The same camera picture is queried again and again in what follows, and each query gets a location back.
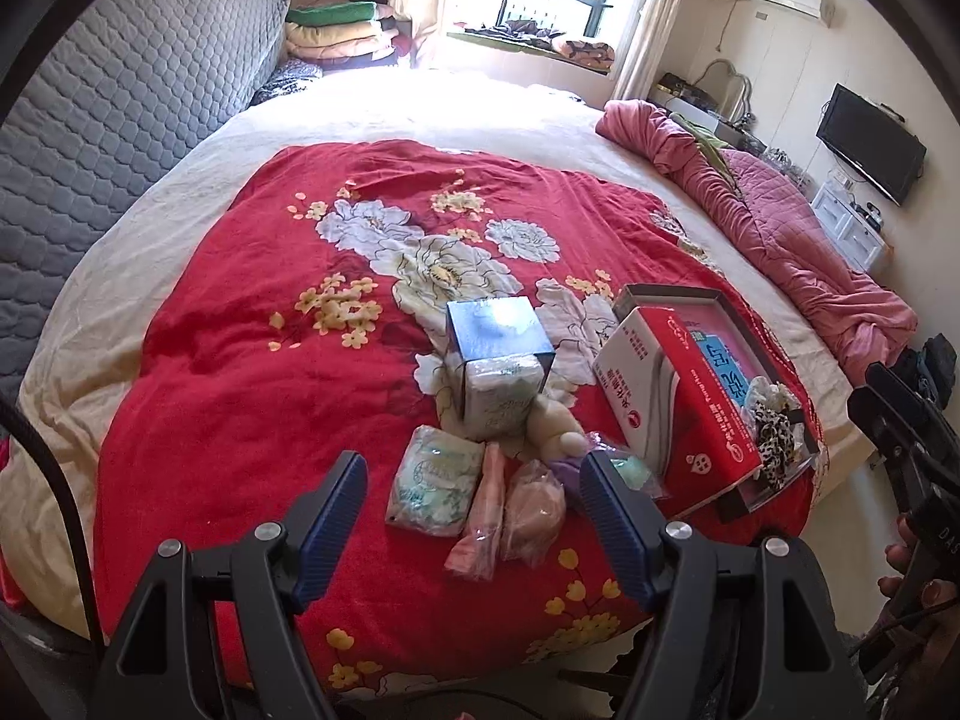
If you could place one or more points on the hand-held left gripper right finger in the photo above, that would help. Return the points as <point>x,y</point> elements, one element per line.
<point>615,525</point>

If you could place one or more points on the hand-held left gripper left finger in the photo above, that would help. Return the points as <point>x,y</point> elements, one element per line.
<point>330,532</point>

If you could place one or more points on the green sponge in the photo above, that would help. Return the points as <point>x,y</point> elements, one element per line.
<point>634,469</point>

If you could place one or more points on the purple soft item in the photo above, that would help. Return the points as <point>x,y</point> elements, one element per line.
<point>562,474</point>

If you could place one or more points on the pink sponge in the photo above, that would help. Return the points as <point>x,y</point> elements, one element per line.
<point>532,514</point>

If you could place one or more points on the small white tissue packet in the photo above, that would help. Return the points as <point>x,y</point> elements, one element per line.
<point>435,480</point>
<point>499,397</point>

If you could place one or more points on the white plush toy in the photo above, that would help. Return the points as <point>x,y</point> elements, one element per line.
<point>555,424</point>

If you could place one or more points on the red tissue pack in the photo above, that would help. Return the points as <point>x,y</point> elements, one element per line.
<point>697,405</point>

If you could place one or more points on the leopard print scrunchie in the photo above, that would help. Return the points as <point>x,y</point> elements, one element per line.
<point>780,446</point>

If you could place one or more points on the cream floral scrunchie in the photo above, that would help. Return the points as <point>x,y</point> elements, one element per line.
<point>772,394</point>

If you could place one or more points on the cardboard box with pink print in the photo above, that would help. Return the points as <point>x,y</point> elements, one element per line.
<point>652,296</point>

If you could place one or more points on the person's right hand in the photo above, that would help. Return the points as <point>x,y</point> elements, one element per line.
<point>898,555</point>

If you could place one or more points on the black bag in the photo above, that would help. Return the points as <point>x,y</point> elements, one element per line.
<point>930,367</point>

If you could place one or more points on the pink packet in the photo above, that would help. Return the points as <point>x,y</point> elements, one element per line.
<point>480,517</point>

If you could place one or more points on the red floral blanket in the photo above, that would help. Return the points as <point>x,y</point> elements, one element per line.
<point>225,390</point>

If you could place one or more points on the black glossy box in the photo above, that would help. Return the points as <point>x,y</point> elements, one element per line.
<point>495,326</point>

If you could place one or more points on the white cabinet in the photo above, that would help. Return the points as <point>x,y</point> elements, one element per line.
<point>847,221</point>

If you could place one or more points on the pink quilt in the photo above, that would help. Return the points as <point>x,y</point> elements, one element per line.
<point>787,240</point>

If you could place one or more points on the black television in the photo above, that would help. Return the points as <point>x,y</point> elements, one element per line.
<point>870,142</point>

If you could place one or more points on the green garment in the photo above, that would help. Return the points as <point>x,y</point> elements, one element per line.
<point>709,146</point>

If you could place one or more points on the cluttered dressing table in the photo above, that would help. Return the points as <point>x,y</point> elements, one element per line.
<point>750,135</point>

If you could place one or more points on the bed with cream sheet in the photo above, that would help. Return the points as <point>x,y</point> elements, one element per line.
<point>450,105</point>

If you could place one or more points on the vanity mirror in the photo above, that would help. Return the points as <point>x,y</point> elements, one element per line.
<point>724,86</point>

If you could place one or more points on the dark patterned pillow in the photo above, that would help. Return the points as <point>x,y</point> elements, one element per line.
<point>289,81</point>

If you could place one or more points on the brown patterned blanket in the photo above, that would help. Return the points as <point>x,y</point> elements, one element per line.
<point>585,52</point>

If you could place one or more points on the grey quilted headboard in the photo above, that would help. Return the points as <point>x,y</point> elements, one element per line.
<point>150,90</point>

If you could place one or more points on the yellow folded blanket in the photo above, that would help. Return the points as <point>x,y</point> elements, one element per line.
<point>337,41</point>

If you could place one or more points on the green windowsill mat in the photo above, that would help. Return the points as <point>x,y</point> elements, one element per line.
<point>495,41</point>

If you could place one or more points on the dark clothes pile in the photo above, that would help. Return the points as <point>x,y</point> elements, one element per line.
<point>517,30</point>

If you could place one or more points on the cream curtain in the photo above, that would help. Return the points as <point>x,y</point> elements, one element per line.
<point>420,0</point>
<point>656,15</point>

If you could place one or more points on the green folded blanket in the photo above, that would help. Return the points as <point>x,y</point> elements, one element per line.
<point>334,13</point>

